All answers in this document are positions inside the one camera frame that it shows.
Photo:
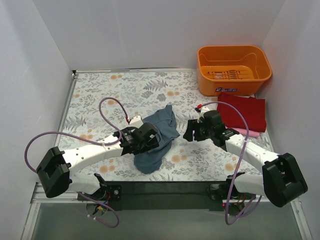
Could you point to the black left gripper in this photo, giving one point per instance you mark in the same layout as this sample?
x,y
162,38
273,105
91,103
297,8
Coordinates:
x,y
152,139

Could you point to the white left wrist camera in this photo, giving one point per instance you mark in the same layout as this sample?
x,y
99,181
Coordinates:
x,y
136,121

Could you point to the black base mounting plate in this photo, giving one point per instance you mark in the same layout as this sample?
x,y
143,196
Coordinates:
x,y
164,195

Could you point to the blue-grey t-shirt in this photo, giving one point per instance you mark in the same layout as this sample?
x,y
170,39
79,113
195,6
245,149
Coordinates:
x,y
165,121

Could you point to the red folded t-shirt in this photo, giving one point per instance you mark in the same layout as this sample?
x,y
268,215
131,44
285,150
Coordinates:
x,y
252,109

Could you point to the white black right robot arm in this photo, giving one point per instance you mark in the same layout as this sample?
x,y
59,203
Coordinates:
x,y
280,179

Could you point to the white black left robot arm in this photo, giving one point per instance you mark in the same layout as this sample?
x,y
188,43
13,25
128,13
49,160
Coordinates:
x,y
59,170

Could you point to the floral patterned table mat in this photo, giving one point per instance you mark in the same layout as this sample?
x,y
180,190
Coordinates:
x,y
100,101

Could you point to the orange plastic basket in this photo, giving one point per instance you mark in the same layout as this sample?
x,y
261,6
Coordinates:
x,y
232,69

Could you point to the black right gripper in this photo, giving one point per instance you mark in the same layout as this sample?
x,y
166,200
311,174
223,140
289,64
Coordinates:
x,y
197,131

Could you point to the pink folded t-shirt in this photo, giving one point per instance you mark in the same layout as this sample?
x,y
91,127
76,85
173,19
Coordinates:
x,y
241,131

